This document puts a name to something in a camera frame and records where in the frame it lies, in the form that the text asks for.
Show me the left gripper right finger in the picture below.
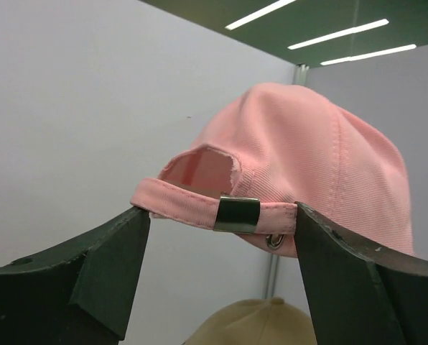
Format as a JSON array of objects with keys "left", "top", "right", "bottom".
[{"left": 294, "top": 203, "right": 428, "bottom": 345}]

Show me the khaki cap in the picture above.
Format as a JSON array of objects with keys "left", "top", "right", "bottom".
[{"left": 185, "top": 297, "right": 317, "bottom": 345}]

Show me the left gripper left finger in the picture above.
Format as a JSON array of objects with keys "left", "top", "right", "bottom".
[{"left": 0, "top": 207, "right": 150, "bottom": 345}]

